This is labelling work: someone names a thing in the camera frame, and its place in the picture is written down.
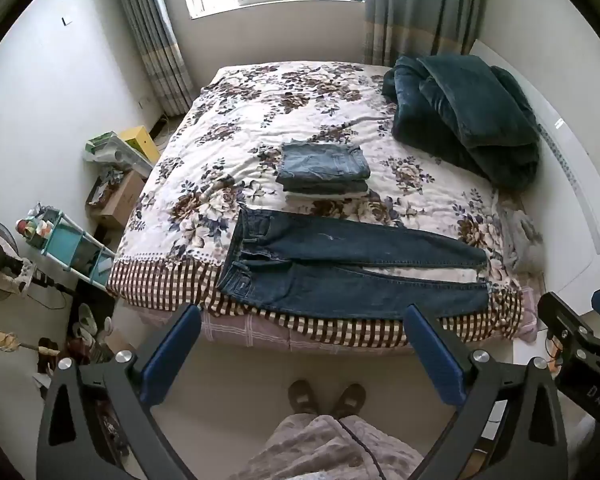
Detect grey cloth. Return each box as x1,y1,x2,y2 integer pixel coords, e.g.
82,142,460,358
500,205,543,273

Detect white shoes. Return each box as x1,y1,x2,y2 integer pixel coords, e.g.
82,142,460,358
72,302,113,346

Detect grey-green striped curtain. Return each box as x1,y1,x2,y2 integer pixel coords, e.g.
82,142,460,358
107,0,196,116
362,0,481,68

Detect white headboard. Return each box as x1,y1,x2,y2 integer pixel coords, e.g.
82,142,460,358
467,40,600,306

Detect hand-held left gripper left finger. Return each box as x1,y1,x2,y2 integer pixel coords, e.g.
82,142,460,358
36,304,202,480

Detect black cable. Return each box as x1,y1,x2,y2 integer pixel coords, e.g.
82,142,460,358
340,417,387,480

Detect plastic bag with green box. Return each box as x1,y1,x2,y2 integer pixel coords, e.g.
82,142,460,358
85,131,153,168

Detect yellow box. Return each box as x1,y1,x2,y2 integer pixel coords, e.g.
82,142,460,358
119,126,161,163

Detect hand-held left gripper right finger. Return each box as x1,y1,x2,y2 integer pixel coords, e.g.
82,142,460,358
403,304,568,480

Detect teal shelf rack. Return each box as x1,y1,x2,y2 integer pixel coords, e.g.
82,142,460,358
17,205,116,291

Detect folded light blue jeans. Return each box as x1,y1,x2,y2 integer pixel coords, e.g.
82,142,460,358
275,142,372,186

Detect brown slipper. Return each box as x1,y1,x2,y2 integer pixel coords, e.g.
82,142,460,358
287,380,321,416
335,383,367,418

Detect bed with floral sheet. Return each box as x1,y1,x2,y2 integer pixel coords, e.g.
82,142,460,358
105,60,546,356

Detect dark blue jeans pants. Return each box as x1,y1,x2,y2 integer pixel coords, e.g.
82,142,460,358
215,207,491,321

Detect cardboard box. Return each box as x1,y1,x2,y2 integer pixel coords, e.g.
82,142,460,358
86,170,148,231

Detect folded grey-blue jeans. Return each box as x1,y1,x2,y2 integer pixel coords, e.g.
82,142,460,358
280,179,370,200

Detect wooden stick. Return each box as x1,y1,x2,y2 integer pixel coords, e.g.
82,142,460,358
0,326,61,357

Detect teal plush blanket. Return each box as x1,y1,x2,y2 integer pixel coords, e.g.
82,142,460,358
382,53,540,191

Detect standing fan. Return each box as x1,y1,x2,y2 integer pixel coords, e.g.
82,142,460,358
0,220,36,303

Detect person's legs in fuzzy pants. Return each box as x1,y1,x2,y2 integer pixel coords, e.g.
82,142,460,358
230,412,426,480

